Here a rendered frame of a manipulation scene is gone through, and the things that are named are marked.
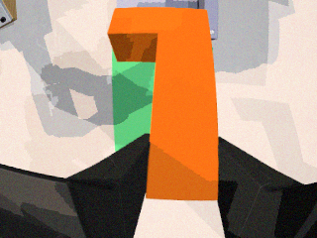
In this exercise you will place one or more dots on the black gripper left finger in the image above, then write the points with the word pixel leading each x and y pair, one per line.
pixel 102 201

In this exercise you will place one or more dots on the orange l-shaped part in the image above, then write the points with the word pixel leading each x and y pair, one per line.
pixel 184 134

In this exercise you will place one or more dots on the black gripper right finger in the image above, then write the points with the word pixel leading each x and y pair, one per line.
pixel 256 201

